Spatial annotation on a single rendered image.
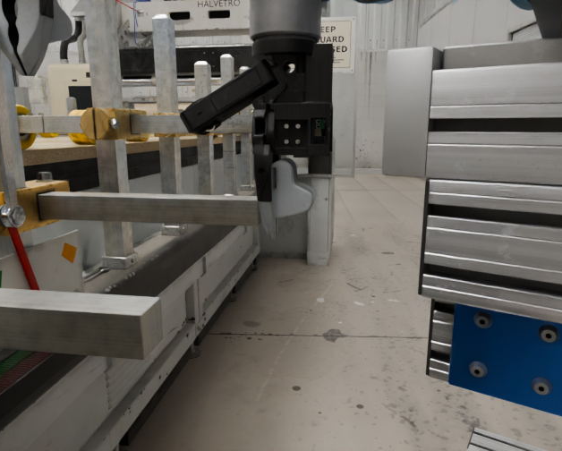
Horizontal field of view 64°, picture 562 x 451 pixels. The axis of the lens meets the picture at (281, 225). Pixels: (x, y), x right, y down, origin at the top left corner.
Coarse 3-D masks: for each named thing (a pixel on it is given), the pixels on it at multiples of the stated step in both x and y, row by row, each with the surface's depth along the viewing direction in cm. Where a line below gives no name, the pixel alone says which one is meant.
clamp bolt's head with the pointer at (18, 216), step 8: (0, 208) 48; (16, 208) 48; (0, 216) 48; (16, 216) 48; (24, 216) 49; (0, 224) 48; (16, 232) 50; (16, 240) 50; (16, 248) 50; (24, 256) 52; (24, 264) 52; (24, 272) 52; (32, 272) 53; (32, 280) 53; (32, 288) 53
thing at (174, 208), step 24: (48, 192) 56; (72, 192) 56; (96, 192) 56; (48, 216) 54; (72, 216) 54; (96, 216) 53; (120, 216) 53; (144, 216) 53; (168, 216) 52; (192, 216) 52; (216, 216) 51; (240, 216) 51
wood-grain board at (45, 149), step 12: (36, 144) 108; (48, 144) 108; (60, 144) 108; (72, 144) 108; (132, 144) 120; (144, 144) 127; (156, 144) 134; (180, 144) 153; (192, 144) 166; (24, 156) 80; (36, 156) 83; (48, 156) 87; (60, 156) 90; (72, 156) 94; (84, 156) 98; (96, 156) 103
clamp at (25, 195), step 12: (36, 180) 60; (0, 192) 49; (24, 192) 52; (36, 192) 54; (0, 204) 49; (24, 204) 52; (36, 204) 54; (36, 216) 54; (0, 228) 49; (24, 228) 52
